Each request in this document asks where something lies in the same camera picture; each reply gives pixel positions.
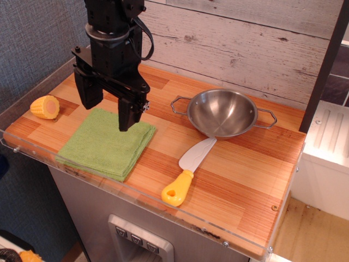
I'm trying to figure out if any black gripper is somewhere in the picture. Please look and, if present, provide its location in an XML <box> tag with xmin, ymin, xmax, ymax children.
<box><xmin>72</xmin><ymin>26</ymin><xmax>150</xmax><ymax>132</ymax></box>

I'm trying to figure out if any green towel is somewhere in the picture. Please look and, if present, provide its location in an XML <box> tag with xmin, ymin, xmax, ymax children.
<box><xmin>56</xmin><ymin>108</ymin><xmax>156</xmax><ymax>182</ymax></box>

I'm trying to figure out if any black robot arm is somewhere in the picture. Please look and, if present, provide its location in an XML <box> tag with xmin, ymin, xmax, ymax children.
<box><xmin>72</xmin><ymin>1</ymin><xmax>154</xmax><ymax>132</ymax></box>

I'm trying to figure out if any yellow toy corn piece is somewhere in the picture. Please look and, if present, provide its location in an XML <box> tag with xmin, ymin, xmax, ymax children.
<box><xmin>30</xmin><ymin>95</ymin><xmax>60</xmax><ymax>120</ymax></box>

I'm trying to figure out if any grey toy fridge cabinet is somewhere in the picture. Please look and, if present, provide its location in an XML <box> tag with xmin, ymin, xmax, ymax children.
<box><xmin>50</xmin><ymin>167</ymin><xmax>248</xmax><ymax>261</ymax></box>

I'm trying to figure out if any clear acrylic edge guard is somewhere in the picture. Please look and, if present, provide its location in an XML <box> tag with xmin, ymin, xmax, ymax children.
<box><xmin>4</xmin><ymin>126</ymin><xmax>305</xmax><ymax>261</ymax></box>

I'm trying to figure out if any silver dispenser button panel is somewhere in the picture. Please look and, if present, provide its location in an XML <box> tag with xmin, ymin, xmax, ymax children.
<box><xmin>108</xmin><ymin>214</ymin><xmax>175</xmax><ymax>261</ymax></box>

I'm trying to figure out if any orange toy on floor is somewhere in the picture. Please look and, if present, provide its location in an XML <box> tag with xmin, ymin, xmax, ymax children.
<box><xmin>19</xmin><ymin>250</ymin><xmax>43</xmax><ymax>262</ymax></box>

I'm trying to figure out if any white toy sink unit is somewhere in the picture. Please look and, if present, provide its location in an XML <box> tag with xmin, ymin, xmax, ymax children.
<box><xmin>290</xmin><ymin>40</ymin><xmax>349</xmax><ymax>222</ymax></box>

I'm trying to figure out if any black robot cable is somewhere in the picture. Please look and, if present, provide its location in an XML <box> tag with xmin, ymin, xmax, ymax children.
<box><xmin>128</xmin><ymin>16</ymin><xmax>155</xmax><ymax>61</ymax></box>

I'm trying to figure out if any toy knife yellow handle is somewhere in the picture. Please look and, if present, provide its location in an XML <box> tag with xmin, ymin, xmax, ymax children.
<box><xmin>161</xmin><ymin>138</ymin><xmax>217</xmax><ymax>207</ymax></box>

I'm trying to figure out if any steel two-handled pot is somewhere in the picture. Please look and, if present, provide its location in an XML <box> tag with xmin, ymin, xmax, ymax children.
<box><xmin>171</xmin><ymin>88</ymin><xmax>278</xmax><ymax>140</ymax></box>

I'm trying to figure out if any dark vertical post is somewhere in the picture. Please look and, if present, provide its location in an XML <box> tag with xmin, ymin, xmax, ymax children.
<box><xmin>299</xmin><ymin>0</ymin><xmax>348</xmax><ymax>133</ymax></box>

